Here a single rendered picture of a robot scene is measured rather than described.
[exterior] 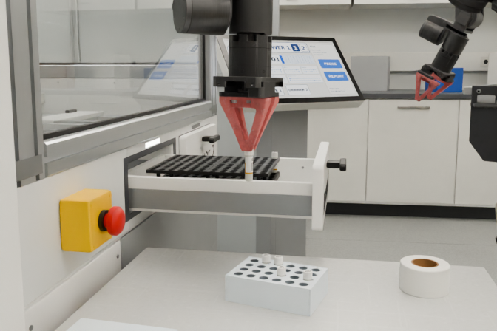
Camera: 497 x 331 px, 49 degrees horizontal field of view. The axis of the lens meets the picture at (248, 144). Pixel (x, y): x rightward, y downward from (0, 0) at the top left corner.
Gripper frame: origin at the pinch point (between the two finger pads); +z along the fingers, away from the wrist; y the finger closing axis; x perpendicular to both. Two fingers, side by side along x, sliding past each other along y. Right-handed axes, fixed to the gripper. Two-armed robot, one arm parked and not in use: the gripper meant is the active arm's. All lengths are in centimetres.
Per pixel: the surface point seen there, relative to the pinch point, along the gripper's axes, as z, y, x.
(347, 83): -7, -138, -13
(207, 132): 5, -60, -34
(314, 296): 19.8, 0.1, 9.9
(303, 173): 10.8, -41.1, -3.0
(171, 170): 8.0, -18.3, -21.6
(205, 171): 7.7, -18.8, -15.2
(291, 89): -5, -118, -29
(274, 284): 18.3, 1.7, 4.8
